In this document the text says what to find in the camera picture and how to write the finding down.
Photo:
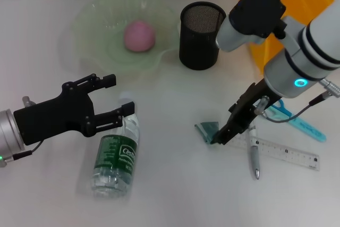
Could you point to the clear plastic ruler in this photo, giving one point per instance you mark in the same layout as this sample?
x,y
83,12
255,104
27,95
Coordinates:
x,y
292,155

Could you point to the pink peach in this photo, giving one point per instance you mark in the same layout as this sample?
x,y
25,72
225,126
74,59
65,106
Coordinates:
x,y
139,37

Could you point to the blue plastic scissors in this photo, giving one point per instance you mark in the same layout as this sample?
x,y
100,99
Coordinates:
x,y
305,126

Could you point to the green plastic wrapper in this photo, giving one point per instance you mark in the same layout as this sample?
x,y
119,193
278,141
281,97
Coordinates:
x,y
205,128

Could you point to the green glass fruit plate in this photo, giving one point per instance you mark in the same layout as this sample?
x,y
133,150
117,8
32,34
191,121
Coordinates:
x,y
101,38

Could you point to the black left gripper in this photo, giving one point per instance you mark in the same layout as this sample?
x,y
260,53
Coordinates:
x,y
53,118

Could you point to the clear green-label water bottle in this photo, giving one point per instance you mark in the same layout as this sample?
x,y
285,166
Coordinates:
x,y
114,158

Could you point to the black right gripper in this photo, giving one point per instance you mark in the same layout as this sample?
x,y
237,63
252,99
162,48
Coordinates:
x,y
249,107

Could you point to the black mesh pen holder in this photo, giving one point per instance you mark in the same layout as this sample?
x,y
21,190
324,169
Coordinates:
x,y
196,51

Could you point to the silver ballpoint pen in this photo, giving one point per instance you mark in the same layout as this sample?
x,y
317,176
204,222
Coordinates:
x,y
255,158

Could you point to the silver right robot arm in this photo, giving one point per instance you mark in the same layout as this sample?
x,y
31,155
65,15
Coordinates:
x,y
292,59

